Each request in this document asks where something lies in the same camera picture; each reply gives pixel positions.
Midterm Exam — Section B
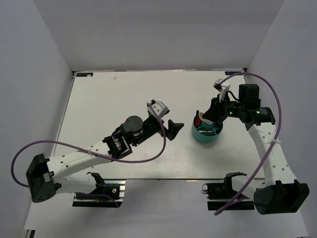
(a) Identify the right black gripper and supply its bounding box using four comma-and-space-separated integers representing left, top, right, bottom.
202, 93, 245, 123

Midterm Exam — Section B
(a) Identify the black squeeze tube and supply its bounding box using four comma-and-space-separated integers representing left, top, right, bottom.
215, 123, 223, 134

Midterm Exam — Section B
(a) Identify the white lotion bottle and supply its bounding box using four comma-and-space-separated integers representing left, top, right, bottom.
205, 120, 215, 125

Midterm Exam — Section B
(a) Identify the red lip gloss tube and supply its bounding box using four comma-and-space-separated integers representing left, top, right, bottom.
194, 116, 202, 128

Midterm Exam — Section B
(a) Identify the clear eyeshadow palette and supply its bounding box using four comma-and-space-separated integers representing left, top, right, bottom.
198, 129, 214, 134

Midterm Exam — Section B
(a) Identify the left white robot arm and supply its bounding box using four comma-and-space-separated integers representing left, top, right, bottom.
26, 115, 184, 203

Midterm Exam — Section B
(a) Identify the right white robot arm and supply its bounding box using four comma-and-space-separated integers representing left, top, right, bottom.
202, 83, 310, 215

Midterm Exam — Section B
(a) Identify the teal round organizer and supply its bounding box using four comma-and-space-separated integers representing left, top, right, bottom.
191, 116, 223, 143

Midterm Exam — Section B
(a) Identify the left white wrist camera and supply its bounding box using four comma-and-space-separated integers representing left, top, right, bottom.
147, 100, 170, 118

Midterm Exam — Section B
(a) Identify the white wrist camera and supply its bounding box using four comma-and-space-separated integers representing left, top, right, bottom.
213, 78, 230, 102
147, 100, 170, 118

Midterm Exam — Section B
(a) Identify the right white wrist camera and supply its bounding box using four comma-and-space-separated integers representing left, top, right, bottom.
213, 78, 230, 102

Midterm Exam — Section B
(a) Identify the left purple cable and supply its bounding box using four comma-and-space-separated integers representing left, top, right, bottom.
11, 103, 166, 208

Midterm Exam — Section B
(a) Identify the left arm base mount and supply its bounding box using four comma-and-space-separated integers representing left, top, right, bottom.
72, 180, 126, 208

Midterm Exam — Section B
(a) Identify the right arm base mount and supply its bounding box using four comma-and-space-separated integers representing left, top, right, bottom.
202, 172, 255, 211

